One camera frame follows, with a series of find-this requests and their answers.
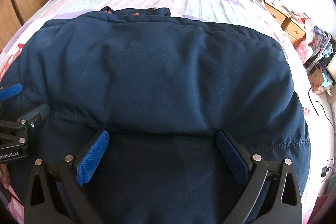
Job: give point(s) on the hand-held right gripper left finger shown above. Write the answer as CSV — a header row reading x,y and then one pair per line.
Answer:
x,y
94,153

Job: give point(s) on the black plug adapter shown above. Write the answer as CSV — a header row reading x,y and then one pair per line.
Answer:
x,y
326,170

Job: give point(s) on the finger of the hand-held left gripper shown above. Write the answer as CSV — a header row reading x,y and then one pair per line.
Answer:
x,y
34,115
10,91

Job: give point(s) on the person's left hand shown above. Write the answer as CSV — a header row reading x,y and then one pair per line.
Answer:
x,y
4,176

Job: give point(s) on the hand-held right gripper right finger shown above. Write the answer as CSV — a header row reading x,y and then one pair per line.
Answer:
x,y
231,155

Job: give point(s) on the wooden nightstand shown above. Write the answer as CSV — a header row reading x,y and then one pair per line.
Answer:
x,y
284,20

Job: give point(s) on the pile of colourful clutter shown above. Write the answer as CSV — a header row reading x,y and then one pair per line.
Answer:
x,y
315,50

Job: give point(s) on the navy blue padded jacket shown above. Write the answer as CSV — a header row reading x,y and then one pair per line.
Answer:
x,y
162,77

